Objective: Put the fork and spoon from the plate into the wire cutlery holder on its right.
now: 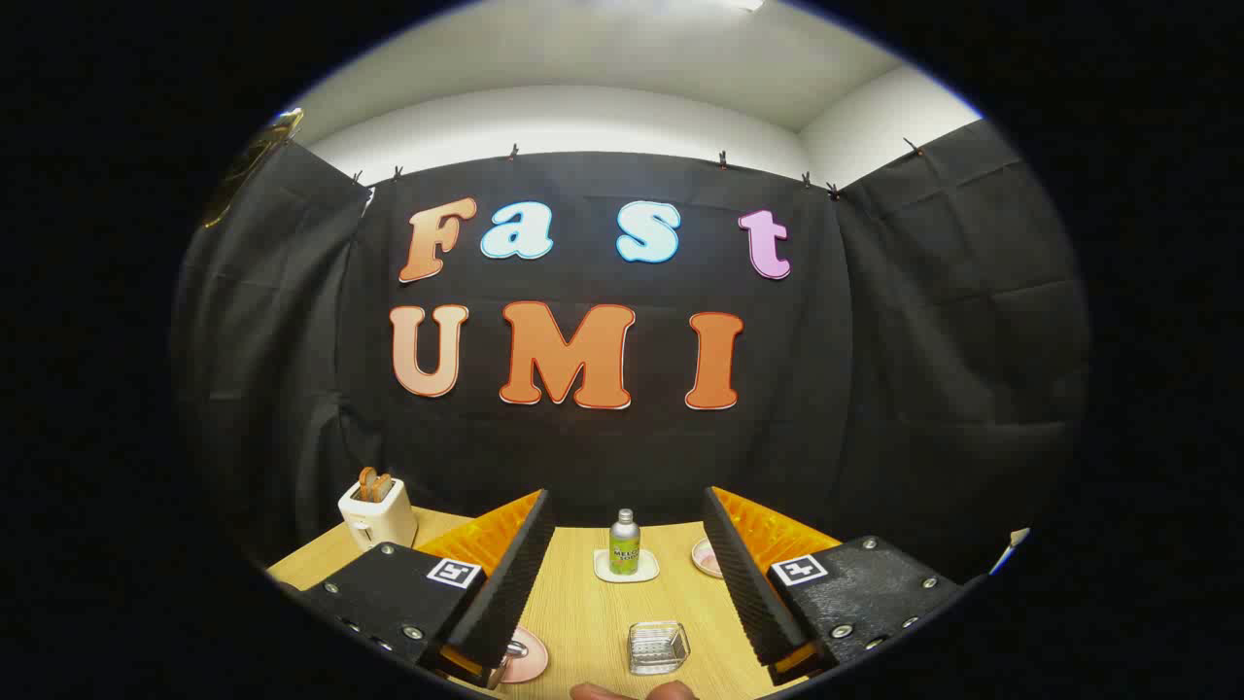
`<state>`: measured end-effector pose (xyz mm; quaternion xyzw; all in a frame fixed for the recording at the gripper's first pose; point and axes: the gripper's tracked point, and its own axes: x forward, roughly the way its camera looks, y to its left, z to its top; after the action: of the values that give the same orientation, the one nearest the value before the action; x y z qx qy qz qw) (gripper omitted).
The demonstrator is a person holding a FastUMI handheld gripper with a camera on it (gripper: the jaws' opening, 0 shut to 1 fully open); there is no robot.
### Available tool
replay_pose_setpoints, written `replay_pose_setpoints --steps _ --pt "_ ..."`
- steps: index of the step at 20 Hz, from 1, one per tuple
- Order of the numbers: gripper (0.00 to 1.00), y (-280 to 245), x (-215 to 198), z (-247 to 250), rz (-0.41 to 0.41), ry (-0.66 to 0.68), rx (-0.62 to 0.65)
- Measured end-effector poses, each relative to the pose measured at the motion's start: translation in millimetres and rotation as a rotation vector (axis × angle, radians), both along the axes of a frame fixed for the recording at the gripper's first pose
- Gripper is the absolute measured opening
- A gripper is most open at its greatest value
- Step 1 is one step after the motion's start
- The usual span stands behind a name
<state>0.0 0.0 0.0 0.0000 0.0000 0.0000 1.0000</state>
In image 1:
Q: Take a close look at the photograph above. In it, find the row of small cloth clips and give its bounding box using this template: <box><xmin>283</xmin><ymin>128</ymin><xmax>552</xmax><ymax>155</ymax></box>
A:
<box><xmin>350</xmin><ymin>138</ymin><xmax>926</xmax><ymax>201</ymax></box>

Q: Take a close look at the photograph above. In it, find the metal wire cutlery basket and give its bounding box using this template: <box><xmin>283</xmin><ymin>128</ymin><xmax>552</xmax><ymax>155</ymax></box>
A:
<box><xmin>628</xmin><ymin>621</ymin><xmax>691</xmax><ymax>677</ymax></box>

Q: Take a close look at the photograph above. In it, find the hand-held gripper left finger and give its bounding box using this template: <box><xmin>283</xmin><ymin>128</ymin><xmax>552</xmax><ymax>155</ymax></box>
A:
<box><xmin>299</xmin><ymin>489</ymin><xmax>557</xmax><ymax>691</ymax></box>

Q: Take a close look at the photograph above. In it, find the cream white toaster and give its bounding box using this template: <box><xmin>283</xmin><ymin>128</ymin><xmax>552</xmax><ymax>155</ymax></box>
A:
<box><xmin>337</xmin><ymin>476</ymin><xmax>419</xmax><ymax>552</ymax></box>

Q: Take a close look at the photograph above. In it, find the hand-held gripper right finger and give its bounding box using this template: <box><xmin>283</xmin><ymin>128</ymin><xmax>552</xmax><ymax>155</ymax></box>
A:
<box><xmin>702</xmin><ymin>486</ymin><xmax>971</xmax><ymax>686</ymax></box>

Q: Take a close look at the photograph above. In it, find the pink round plate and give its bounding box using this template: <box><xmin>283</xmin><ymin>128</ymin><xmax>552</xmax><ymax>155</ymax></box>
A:
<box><xmin>501</xmin><ymin>625</ymin><xmax>550</xmax><ymax>684</ymax></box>

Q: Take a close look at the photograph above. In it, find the white square coaster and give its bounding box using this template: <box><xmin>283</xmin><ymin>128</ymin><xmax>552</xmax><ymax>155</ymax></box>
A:
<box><xmin>593</xmin><ymin>548</ymin><xmax>661</xmax><ymax>584</ymax></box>

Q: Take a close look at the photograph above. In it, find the green soda bottle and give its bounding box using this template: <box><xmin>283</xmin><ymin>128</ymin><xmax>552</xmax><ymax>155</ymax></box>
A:
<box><xmin>609</xmin><ymin>508</ymin><xmax>641</xmax><ymax>577</ymax></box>

